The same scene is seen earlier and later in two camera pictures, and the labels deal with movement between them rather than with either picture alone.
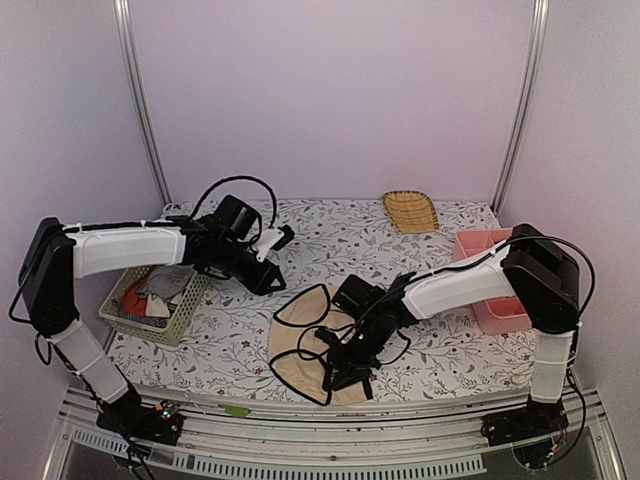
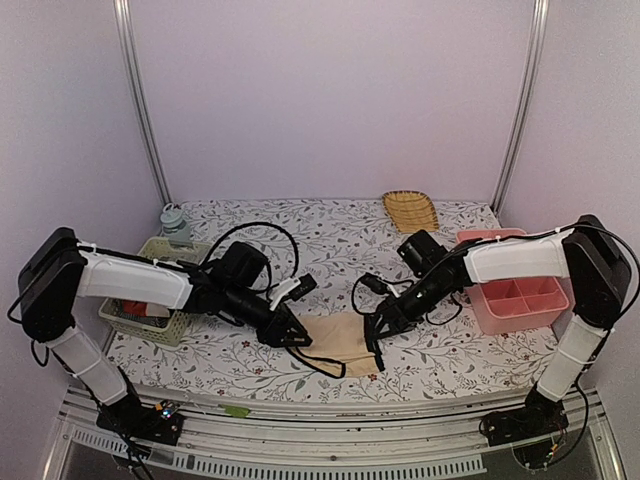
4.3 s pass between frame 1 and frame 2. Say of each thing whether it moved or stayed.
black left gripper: moved
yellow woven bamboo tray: stayed
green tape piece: stayed
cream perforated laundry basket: stayed
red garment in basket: stayed
